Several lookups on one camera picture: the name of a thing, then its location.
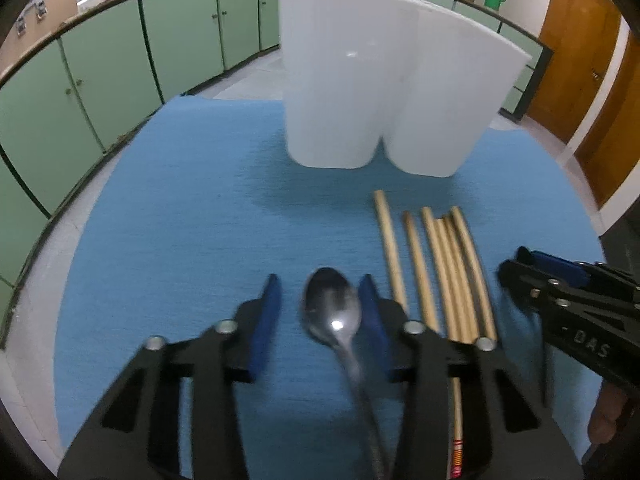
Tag green lower kitchen cabinets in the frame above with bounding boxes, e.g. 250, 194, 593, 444
1, 0, 551, 307

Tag brown wooden door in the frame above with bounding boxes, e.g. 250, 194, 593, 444
527, 0, 620, 143
576, 32, 640, 206

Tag black chopstick red pattern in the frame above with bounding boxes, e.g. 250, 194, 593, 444
450, 206, 499, 344

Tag bamboo chopstick orange-red end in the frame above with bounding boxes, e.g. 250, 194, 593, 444
421, 207, 462, 342

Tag silver metal spoon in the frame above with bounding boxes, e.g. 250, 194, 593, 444
300, 266, 390, 479

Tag white twin utensil holder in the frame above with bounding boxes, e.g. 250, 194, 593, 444
279, 0, 529, 178

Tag brown water purifier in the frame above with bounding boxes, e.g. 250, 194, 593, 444
1, 0, 78, 74

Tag bamboo chopstick red patterned end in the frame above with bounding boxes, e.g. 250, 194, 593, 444
436, 217, 480, 344

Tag blue table mat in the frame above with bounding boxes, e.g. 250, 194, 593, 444
54, 96, 603, 479

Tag person's right hand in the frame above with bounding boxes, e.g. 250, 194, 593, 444
588, 382, 628, 445

